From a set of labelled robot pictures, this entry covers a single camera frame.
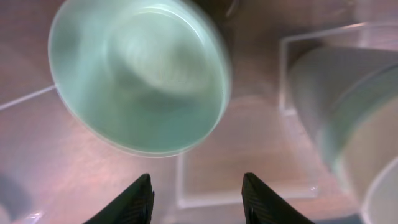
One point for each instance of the mint green plastic cup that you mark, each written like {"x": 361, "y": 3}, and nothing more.
{"x": 152, "y": 78}

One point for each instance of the clear plastic storage container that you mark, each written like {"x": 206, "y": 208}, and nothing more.
{"x": 54, "y": 170}

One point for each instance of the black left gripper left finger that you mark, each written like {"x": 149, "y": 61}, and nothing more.
{"x": 133, "y": 206}

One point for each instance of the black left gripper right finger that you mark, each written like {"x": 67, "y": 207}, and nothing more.
{"x": 262, "y": 205}

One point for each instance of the grey plastic cup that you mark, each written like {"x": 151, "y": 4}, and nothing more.
{"x": 333, "y": 89}

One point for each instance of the white plastic cup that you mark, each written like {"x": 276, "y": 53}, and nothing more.
{"x": 380, "y": 202}

